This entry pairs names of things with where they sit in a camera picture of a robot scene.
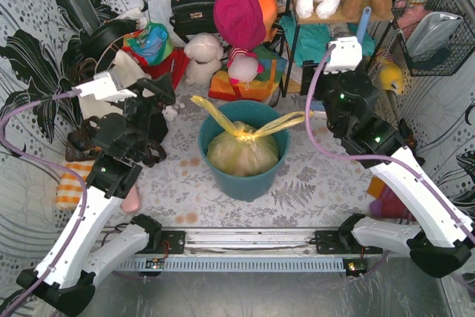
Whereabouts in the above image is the colourful printed bag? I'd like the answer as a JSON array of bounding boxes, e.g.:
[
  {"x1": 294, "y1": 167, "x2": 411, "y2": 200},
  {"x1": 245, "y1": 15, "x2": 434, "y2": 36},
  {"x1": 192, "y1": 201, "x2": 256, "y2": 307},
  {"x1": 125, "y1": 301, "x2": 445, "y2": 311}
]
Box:
[{"x1": 122, "y1": 22, "x2": 174, "y2": 66}]

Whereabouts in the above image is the purple orange sock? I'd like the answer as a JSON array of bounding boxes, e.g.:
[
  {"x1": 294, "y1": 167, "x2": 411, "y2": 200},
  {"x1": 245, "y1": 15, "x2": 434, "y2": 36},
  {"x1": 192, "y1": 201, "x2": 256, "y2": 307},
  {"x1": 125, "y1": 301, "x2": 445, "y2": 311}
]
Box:
[{"x1": 367, "y1": 177, "x2": 416, "y2": 221}]

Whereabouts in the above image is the teal trash bin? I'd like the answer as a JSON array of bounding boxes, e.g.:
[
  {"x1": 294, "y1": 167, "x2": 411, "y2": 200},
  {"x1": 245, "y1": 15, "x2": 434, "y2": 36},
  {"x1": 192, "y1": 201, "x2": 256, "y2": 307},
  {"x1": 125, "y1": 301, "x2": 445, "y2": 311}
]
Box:
[{"x1": 197, "y1": 100, "x2": 291, "y2": 202}]

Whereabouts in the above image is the pink plush limb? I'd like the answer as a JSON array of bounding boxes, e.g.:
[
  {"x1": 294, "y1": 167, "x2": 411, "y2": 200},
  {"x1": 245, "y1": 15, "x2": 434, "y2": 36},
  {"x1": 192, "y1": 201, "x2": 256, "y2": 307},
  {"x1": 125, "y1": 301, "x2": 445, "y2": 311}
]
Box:
[{"x1": 121, "y1": 185, "x2": 141, "y2": 215}]

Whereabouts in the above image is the rainbow striped bag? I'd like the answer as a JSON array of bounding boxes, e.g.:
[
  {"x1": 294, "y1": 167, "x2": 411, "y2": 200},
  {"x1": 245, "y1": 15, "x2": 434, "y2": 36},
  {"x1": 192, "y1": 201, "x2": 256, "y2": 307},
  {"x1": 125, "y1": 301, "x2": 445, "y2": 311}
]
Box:
[{"x1": 208, "y1": 45, "x2": 287, "y2": 102}]

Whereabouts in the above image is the red cloth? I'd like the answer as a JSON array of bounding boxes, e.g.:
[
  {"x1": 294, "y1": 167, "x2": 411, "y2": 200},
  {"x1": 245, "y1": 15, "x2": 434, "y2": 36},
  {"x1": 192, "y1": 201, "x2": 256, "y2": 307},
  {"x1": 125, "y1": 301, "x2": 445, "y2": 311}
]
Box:
[{"x1": 141, "y1": 48, "x2": 190, "y2": 90}]

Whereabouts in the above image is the grey patterned shoe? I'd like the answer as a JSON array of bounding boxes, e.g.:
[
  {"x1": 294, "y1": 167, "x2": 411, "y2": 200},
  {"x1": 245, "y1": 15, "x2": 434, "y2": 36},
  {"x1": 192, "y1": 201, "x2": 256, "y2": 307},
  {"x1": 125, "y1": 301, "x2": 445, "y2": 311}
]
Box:
[{"x1": 328, "y1": 23, "x2": 352, "y2": 39}]

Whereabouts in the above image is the white pink plush toy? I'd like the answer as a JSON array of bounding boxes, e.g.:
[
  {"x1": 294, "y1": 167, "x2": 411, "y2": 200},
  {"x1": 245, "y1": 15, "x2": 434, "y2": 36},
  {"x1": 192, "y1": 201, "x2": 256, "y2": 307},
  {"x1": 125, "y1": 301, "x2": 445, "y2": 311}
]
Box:
[{"x1": 227, "y1": 47, "x2": 264, "y2": 85}]

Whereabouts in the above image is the purple cable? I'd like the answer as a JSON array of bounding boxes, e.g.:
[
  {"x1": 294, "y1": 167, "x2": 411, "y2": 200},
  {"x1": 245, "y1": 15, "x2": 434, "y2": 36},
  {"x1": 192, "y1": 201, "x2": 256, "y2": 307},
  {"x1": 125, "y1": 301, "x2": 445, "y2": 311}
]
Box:
[
  {"x1": 304, "y1": 42, "x2": 475, "y2": 288},
  {"x1": 0, "y1": 90, "x2": 164, "y2": 317}
]

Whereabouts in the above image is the silver foil pouch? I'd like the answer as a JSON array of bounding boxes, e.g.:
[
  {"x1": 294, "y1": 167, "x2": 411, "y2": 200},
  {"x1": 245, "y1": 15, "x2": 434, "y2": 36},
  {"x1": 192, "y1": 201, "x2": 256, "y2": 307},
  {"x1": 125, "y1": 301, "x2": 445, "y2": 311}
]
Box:
[{"x1": 406, "y1": 12, "x2": 464, "y2": 57}]

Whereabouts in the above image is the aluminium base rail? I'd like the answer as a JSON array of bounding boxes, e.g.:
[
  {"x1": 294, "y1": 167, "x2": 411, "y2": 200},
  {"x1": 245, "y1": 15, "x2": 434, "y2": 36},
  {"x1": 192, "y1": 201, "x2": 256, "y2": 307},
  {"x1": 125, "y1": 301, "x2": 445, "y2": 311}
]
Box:
[{"x1": 55, "y1": 226, "x2": 453, "y2": 258}]

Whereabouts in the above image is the black wire basket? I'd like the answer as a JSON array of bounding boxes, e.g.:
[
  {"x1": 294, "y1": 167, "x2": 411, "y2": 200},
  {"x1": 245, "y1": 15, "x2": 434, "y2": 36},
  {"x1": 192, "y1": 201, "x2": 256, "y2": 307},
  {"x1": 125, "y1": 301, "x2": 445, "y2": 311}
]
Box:
[{"x1": 392, "y1": 0, "x2": 474, "y2": 76}]

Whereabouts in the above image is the teal folded towel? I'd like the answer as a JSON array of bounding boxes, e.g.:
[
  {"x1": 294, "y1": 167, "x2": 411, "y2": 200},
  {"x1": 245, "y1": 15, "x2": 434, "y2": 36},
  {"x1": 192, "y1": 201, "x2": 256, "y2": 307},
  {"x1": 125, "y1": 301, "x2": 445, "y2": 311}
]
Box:
[{"x1": 278, "y1": 15, "x2": 376, "y2": 69}]

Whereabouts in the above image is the yellow trash bag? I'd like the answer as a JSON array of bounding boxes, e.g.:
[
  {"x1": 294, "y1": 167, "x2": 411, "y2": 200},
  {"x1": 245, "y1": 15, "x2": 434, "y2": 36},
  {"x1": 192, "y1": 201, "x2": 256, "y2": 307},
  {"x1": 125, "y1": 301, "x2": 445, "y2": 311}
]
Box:
[{"x1": 191, "y1": 96, "x2": 305, "y2": 177}]

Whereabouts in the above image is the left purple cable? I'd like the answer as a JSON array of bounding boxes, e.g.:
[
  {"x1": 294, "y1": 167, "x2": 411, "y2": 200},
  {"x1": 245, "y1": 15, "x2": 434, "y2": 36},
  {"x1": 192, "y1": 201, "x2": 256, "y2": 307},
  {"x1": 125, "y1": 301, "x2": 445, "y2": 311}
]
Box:
[{"x1": 0, "y1": 90, "x2": 164, "y2": 317}]

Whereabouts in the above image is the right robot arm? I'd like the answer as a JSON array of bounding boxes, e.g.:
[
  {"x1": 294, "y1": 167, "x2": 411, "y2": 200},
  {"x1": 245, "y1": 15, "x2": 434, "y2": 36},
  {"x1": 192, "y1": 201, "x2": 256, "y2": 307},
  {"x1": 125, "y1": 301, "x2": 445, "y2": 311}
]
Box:
[{"x1": 305, "y1": 62, "x2": 474, "y2": 278}]

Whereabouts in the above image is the blue floor mop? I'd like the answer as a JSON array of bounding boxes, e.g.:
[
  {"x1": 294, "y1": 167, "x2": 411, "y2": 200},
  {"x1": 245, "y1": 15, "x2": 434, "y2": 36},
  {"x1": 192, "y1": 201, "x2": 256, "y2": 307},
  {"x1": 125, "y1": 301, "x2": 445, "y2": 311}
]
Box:
[{"x1": 356, "y1": 7, "x2": 372, "y2": 45}]

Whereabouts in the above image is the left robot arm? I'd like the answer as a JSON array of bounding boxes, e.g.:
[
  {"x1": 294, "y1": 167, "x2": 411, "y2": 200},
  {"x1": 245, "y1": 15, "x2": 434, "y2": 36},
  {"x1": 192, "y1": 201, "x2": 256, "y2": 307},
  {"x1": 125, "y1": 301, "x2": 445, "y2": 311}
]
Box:
[{"x1": 17, "y1": 71, "x2": 176, "y2": 316}]

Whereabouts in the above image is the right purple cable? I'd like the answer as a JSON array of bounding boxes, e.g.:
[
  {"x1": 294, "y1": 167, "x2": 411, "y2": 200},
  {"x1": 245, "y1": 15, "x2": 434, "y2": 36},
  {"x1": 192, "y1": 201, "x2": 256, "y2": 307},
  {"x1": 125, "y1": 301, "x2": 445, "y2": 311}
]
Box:
[{"x1": 304, "y1": 42, "x2": 475, "y2": 288}]

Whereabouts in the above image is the black leather handbag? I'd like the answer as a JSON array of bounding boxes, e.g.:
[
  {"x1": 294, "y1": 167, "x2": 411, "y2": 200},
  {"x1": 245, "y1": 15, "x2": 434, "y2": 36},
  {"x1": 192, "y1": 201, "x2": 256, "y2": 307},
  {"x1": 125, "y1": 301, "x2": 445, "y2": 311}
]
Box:
[{"x1": 169, "y1": 0, "x2": 218, "y2": 44}]

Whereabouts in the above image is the cream canvas tote bag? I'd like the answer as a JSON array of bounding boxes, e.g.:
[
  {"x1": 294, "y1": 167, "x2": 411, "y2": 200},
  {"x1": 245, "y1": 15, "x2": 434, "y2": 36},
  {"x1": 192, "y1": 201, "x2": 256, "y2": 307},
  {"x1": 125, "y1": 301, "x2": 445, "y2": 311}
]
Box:
[{"x1": 76, "y1": 50, "x2": 151, "y2": 120}]

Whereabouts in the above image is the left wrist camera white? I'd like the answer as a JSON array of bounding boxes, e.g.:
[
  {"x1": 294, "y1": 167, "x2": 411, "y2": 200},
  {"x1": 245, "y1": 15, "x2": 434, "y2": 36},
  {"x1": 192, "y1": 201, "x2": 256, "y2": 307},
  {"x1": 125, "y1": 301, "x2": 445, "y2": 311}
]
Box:
[{"x1": 73, "y1": 70, "x2": 137, "y2": 102}]

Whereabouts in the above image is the magenta cloth bag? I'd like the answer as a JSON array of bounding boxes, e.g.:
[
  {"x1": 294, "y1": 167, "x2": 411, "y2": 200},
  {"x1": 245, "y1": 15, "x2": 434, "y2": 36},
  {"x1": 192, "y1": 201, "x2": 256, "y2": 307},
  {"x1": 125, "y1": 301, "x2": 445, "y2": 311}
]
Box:
[{"x1": 214, "y1": 0, "x2": 266, "y2": 50}]

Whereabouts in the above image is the orange plush toy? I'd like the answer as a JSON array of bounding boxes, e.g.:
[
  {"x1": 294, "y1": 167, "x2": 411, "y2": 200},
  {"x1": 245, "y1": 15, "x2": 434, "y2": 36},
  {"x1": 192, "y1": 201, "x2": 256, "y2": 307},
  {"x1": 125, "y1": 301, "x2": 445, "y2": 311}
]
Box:
[{"x1": 258, "y1": 0, "x2": 278, "y2": 42}]

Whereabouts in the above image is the orange checkered cloth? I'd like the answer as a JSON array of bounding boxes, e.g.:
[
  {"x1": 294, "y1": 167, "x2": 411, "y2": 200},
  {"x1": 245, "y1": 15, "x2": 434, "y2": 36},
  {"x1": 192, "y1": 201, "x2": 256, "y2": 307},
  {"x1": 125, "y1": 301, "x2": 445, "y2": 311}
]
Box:
[{"x1": 55, "y1": 160, "x2": 94, "y2": 210}]

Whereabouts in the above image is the cream plush lamb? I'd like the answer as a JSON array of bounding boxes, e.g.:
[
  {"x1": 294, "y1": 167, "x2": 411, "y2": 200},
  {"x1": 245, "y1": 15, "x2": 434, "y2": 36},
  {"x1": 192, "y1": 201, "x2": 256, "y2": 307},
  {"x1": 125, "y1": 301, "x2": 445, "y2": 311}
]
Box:
[{"x1": 184, "y1": 33, "x2": 224, "y2": 85}]

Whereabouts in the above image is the yellow plush duck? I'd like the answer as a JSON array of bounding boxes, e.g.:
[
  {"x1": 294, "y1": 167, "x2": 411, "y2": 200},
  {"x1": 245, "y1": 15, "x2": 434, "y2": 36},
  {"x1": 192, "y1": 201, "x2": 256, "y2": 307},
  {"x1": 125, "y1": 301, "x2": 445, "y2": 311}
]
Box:
[{"x1": 376, "y1": 50, "x2": 404, "y2": 95}]

